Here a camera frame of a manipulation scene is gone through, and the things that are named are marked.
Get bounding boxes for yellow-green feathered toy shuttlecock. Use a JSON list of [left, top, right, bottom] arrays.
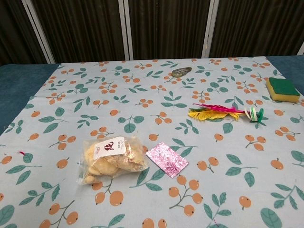
[[188, 103, 265, 124]]

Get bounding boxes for floral fruit print tablecloth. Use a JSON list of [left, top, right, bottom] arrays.
[[0, 56, 304, 228]]

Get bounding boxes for shiny pink patterned card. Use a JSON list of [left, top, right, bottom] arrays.
[[145, 141, 190, 178]]

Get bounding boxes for oval dark metal ornament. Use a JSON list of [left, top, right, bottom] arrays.
[[171, 66, 192, 78]]

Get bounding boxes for clear bag of snacks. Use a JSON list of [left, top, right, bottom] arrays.
[[76, 134, 150, 185]]

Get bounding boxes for dark folding screen white frames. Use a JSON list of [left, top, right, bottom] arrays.
[[0, 0, 304, 67]]

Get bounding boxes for green yellow scouring sponge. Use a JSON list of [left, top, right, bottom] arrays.
[[265, 77, 301, 104]]

